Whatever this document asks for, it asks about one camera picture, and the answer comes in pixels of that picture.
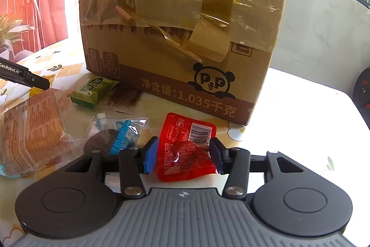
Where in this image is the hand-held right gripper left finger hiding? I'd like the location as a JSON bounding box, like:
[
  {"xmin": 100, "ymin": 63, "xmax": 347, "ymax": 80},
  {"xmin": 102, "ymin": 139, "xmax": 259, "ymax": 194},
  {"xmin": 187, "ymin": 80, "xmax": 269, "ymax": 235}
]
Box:
[{"xmin": 64, "ymin": 136, "xmax": 160, "ymax": 199}]

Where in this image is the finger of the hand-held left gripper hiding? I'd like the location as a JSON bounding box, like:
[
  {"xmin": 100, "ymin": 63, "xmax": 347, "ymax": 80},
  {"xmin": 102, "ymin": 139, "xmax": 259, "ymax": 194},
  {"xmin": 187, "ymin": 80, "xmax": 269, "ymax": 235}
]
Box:
[{"xmin": 27, "ymin": 69, "xmax": 51, "ymax": 91}]

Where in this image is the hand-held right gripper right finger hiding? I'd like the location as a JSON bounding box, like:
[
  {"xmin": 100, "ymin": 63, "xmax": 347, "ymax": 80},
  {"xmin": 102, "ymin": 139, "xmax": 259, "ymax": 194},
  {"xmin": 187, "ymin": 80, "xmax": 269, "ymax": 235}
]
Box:
[{"xmin": 209, "ymin": 137, "xmax": 305, "ymax": 198}]

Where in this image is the red snack packet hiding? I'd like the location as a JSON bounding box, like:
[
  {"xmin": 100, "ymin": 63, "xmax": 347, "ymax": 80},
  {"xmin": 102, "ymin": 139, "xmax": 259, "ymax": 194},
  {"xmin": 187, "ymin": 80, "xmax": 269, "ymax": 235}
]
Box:
[{"xmin": 156, "ymin": 112, "xmax": 219, "ymax": 182}]

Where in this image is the clear brown cake pack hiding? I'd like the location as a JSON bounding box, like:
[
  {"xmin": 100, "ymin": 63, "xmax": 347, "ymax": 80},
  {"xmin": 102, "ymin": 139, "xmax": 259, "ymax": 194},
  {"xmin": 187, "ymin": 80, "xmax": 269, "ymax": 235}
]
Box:
[{"xmin": 0, "ymin": 87, "xmax": 73, "ymax": 178}]

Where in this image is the brown cardboard box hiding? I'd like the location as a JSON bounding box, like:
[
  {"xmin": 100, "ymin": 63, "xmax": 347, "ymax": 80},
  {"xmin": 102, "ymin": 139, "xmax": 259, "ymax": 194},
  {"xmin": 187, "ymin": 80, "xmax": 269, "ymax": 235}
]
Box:
[{"xmin": 78, "ymin": 0, "xmax": 291, "ymax": 126}]

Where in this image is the blue clear cookie packet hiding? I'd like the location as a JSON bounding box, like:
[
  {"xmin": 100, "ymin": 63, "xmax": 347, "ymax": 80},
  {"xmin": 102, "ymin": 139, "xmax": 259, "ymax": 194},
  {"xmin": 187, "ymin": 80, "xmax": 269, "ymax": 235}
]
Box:
[{"xmin": 84, "ymin": 112, "xmax": 148, "ymax": 155}]

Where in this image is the small green snack packet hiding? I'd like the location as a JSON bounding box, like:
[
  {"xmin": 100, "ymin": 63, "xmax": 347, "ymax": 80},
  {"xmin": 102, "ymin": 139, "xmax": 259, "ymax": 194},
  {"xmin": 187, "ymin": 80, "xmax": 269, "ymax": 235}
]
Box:
[{"xmin": 70, "ymin": 77, "xmax": 120, "ymax": 110}]

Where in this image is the dark brown snack packet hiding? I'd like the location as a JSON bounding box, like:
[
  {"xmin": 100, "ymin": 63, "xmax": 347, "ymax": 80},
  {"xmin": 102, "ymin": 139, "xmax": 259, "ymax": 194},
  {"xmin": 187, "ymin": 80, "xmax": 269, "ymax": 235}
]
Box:
[{"xmin": 100, "ymin": 82, "xmax": 143, "ymax": 115}]

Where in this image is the printed backdrop cloth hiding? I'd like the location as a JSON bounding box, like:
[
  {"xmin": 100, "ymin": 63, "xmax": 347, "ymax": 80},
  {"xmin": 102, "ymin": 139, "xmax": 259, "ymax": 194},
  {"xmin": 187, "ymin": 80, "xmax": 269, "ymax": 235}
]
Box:
[{"xmin": 0, "ymin": 0, "xmax": 84, "ymax": 62}]

